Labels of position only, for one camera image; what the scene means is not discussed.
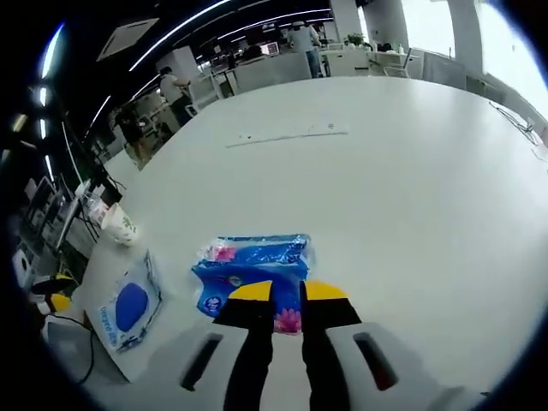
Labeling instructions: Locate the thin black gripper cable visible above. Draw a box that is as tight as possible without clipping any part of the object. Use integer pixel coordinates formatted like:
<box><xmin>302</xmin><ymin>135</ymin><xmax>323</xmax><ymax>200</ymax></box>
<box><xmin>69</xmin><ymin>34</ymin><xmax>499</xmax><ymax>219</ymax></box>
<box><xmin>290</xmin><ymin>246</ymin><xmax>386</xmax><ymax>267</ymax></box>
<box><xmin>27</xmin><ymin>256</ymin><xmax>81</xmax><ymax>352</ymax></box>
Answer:
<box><xmin>78</xmin><ymin>329</ymin><xmax>96</xmax><ymax>384</ymax></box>

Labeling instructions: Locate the ceiling air vent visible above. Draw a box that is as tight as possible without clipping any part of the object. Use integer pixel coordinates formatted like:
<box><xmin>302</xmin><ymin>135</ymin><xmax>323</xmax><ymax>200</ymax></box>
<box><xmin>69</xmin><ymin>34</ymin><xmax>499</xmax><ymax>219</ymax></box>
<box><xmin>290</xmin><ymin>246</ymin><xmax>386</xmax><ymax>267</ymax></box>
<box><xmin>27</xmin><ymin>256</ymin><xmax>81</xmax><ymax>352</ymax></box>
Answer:
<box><xmin>96</xmin><ymin>16</ymin><xmax>172</xmax><ymax>63</ymax></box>

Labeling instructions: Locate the clear packet with blue disc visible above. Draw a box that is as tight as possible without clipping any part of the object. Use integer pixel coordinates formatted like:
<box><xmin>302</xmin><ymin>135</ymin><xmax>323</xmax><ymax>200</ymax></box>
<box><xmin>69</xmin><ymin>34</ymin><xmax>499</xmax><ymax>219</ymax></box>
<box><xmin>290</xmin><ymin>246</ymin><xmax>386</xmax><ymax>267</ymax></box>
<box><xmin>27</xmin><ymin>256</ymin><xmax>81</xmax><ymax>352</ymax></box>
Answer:
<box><xmin>83</xmin><ymin>247</ymin><xmax>164</xmax><ymax>382</ymax></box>

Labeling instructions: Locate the white office chair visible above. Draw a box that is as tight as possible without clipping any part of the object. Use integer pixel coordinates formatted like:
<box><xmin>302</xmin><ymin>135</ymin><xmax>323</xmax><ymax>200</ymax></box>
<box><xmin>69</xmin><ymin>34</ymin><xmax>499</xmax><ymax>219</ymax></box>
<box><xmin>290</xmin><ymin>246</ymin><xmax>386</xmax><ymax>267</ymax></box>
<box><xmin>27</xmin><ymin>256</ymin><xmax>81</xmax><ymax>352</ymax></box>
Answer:
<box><xmin>189</xmin><ymin>75</ymin><xmax>223</xmax><ymax>107</ymax></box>

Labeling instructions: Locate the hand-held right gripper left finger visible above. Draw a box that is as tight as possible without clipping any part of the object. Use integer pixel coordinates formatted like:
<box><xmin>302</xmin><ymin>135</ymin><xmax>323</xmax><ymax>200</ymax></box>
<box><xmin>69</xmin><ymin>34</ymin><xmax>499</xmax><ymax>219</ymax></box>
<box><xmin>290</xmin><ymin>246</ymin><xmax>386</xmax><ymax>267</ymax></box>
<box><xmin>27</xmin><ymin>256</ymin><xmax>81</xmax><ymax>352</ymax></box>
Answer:
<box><xmin>109</xmin><ymin>280</ymin><xmax>275</xmax><ymax>411</ymax></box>

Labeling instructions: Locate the grey mesh office chair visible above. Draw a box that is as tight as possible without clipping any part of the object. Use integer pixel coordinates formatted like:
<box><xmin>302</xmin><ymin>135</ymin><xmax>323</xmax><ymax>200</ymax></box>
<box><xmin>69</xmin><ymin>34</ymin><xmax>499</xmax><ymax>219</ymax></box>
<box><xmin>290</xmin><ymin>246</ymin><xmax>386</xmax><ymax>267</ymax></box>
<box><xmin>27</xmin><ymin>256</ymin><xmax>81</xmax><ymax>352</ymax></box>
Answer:
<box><xmin>42</xmin><ymin>314</ymin><xmax>93</xmax><ymax>373</ymax></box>

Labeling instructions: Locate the white paper cup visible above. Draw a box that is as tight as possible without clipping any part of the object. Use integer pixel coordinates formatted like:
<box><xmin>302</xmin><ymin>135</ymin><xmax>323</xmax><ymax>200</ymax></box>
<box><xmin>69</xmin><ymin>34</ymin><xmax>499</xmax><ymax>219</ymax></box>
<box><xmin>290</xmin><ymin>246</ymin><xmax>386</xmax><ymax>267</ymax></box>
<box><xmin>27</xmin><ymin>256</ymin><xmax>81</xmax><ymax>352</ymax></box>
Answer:
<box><xmin>100</xmin><ymin>203</ymin><xmax>141</xmax><ymax>247</ymax></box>

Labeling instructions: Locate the blue tissue pack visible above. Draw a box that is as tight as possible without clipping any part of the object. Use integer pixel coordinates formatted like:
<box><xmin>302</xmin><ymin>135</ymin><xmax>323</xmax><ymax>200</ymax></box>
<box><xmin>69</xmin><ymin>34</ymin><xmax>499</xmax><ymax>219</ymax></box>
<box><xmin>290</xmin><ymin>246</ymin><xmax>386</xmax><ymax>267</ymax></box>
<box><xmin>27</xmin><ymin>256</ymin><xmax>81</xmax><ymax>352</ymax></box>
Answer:
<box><xmin>190</xmin><ymin>233</ymin><xmax>316</xmax><ymax>337</ymax></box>

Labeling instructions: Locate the black stand pole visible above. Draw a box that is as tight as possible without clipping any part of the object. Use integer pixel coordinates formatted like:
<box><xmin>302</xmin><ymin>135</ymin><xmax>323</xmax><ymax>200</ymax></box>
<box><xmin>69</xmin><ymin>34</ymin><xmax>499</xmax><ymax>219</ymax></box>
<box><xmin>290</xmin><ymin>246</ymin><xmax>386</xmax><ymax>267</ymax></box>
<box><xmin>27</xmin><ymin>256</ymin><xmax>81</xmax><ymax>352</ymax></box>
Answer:
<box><xmin>62</xmin><ymin>109</ymin><xmax>125</xmax><ymax>206</ymax></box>

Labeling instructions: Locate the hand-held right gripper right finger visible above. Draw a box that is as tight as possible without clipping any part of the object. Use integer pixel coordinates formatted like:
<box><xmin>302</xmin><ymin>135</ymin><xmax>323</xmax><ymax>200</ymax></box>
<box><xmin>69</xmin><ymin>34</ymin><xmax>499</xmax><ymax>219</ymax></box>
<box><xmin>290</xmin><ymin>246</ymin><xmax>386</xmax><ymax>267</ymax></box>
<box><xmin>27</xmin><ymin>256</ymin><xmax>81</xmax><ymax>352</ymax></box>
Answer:
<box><xmin>299</xmin><ymin>279</ymin><xmax>489</xmax><ymax>411</ymax></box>

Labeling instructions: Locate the ceiling light strip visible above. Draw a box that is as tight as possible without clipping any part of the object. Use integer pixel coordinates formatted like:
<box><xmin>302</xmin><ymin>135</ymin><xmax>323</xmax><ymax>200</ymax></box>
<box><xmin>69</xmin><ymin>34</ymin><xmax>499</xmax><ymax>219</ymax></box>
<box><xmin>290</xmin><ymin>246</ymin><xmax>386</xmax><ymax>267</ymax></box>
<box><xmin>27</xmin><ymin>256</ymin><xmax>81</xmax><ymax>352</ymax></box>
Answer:
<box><xmin>128</xmin><ymin>0</ymin><xmax>235</xmax><ymax>73</ymax></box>

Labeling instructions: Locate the white table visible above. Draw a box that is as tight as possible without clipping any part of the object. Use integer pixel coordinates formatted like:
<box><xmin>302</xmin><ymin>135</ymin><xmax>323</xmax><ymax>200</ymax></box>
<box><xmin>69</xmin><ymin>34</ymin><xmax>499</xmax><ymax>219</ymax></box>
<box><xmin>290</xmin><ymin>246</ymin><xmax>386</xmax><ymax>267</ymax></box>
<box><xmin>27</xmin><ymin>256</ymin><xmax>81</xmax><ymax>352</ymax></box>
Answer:
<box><xmin>83</xmin><ymin>74</ymin><xmax>548</xmax><ymax>411</ymax></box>

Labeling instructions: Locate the thin dark cable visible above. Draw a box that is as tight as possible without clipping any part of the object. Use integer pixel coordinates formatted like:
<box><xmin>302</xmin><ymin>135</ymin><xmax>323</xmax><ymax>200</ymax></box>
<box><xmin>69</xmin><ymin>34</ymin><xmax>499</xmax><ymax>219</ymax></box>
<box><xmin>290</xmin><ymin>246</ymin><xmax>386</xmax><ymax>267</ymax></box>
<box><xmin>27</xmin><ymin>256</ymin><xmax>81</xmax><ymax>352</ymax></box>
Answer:
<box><xmin>489</xmin><ymin>101</ymin><xmax>548</xmax><ymax>149</ymax></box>

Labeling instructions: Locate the clear plastic water bottle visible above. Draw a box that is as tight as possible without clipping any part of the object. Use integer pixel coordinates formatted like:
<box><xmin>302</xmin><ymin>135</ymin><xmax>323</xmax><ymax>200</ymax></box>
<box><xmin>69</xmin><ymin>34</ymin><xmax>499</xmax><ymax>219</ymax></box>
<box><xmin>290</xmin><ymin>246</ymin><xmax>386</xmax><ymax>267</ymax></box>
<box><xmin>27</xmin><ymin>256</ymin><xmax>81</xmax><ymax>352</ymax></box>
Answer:
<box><xmin>76</xmin><ymin>188</ymin><xmax>112</xmax><ymax>228</ymax></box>

